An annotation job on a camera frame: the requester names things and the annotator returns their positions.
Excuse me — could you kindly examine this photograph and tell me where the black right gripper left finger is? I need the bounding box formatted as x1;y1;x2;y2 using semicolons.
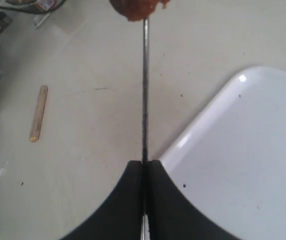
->
63;160;143;240

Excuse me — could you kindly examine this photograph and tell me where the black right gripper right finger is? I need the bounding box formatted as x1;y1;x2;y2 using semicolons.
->
146;160;237;240

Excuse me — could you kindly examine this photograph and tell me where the thin metal skewer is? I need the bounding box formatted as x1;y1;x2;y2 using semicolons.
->
141;17;150;240

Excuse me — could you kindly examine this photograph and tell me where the dark brown rounded block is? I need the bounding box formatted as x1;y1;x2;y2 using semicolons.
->
109;0;170;22

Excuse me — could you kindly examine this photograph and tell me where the white plastic tray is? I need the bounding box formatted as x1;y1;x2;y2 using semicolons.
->
160;66;286;240

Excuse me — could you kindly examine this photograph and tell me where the flat wooden stick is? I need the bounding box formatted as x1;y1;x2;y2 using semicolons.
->
29;85;48;143

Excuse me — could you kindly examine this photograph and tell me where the colourful package at edge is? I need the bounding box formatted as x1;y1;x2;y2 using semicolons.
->
5;0;66;13

